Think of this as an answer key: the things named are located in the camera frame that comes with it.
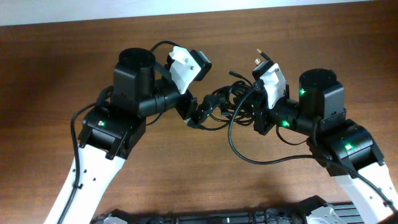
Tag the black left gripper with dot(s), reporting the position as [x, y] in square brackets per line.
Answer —
[185, 107]

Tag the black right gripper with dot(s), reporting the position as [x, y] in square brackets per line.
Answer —
[261, 112]

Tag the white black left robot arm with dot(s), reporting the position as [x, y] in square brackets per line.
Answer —
[116, 121]

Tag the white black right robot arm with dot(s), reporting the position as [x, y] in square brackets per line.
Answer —
[344, 148]

